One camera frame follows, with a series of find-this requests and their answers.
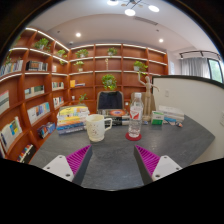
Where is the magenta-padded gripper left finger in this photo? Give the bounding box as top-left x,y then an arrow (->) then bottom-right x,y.
42,144 -> 94,186

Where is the clear plastic water bottle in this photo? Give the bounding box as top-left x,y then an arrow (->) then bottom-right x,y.
128,92 -> 145,139

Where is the cream mug with red print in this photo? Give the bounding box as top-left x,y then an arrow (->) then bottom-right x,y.
85,113 -> 114,143

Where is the ceiling air vent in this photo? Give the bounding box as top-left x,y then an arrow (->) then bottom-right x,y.
133,15 -> 159,27

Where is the stack of dark books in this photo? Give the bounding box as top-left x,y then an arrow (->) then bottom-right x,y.
99,108 -> 132,127

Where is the wooden artist mannequin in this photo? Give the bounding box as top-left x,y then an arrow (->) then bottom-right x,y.
138,71 -> 160,122

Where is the wooden shelf unit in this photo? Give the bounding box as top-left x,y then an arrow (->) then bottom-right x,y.
0,27 -> 169,164

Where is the window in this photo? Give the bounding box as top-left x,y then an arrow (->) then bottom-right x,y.
207,58 -> 224,84

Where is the branched ceiling lamp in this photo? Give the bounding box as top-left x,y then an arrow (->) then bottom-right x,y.
106,0 -> 161,18

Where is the stack of colourful books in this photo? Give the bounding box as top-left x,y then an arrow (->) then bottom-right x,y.
55,104 -> 91,136

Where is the green and white box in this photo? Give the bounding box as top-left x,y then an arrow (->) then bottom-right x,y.
150,110 -> 165,126

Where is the flat round red coaster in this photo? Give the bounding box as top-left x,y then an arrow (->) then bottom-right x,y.
125,132 -> 143,142

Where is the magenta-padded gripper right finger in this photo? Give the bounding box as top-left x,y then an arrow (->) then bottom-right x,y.
133,144 -> 183,185

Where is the dark blue office chair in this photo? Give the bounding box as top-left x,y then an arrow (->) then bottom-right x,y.
96,90 -> 125,113

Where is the grey curtain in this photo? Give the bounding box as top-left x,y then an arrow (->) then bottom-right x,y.
179,57 -> 211,78

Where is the stack of white books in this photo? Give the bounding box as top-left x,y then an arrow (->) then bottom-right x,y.
158,105 -> 185,124

